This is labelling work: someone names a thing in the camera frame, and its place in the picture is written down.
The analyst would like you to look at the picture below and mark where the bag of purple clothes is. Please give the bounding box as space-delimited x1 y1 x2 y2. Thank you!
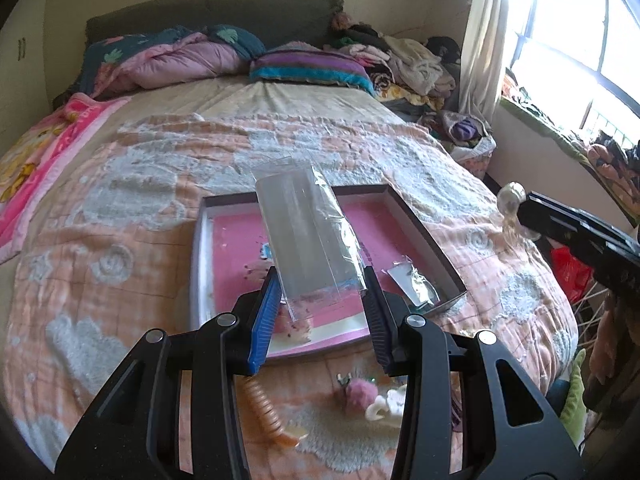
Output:
434 109 498 177

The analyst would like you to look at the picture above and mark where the pile of clothes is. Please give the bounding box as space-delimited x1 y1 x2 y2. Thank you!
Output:
325 10 463 112

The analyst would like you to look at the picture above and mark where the peach and white quilted blanket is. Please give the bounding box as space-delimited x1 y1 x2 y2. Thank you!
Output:
9 112 581 480

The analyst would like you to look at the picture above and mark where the cream curtain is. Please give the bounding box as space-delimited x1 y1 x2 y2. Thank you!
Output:
457 0 539 127

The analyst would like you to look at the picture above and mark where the colourful cloth on window sill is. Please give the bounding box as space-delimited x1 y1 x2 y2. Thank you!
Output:
500 72 640 227

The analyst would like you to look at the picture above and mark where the brown hanging cloth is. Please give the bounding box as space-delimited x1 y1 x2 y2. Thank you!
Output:
582 287 640 413

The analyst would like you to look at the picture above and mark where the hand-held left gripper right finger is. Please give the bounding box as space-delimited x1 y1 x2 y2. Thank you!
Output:
360 265 585 480

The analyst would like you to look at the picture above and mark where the dark green headboard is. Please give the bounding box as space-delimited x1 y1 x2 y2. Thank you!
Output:
85 0 346 52

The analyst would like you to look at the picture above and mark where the pink tulle bow hair accessory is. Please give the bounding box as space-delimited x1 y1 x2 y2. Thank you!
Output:
276 305 314 347

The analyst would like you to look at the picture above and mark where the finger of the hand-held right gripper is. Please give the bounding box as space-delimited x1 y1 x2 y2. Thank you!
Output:
516 198 609 264
529 190 640 257

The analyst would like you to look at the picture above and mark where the cream bed sheet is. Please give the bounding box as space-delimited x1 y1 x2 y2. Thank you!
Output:
197 77 407 124

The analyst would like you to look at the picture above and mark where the white wardrobe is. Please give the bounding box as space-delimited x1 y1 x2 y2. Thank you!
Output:
0 0 57 113

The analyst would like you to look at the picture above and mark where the large clear plastic bag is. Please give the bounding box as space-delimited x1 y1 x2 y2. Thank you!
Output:
252 155 369 327

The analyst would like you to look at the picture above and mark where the clear pearl claw hair clip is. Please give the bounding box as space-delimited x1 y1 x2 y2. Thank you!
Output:
497 182 541 248

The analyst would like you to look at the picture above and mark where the peach spiral hair tie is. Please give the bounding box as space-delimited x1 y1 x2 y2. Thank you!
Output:
242 375 302 448

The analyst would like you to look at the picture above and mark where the striped purple and teal pillow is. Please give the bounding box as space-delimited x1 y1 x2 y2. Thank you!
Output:
249 42 376 97

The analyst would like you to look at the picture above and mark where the pink cartoon blanket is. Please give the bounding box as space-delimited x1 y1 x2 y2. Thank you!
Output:
0 92 133 266

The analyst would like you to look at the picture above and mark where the small clear plastic packet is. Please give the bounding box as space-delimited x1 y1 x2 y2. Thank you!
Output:
381 255 442 312

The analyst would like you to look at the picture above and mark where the green plush cloth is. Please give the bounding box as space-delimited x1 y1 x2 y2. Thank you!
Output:
559 347 589 437

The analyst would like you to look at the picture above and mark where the shallow box with pink lining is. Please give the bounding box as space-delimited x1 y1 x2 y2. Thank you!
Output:
189 184 468 361

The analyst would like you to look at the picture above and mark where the red plastic bag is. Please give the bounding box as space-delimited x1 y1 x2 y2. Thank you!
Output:
550 247 596 304

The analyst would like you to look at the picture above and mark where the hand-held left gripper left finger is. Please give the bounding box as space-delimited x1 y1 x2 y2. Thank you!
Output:
54 266 284 480

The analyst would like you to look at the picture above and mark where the pink pompom hair clip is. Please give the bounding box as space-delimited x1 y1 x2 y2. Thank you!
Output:
337 371 383 414

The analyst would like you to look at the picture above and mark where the window with dark frame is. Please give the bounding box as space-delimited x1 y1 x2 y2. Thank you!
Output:
505 0 640 142

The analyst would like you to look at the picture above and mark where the teal and pink floral comforter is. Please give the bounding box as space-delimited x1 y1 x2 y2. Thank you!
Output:
77 24 267 99

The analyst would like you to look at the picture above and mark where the white flower hair clip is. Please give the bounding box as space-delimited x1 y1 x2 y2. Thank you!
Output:
365 385 408 423

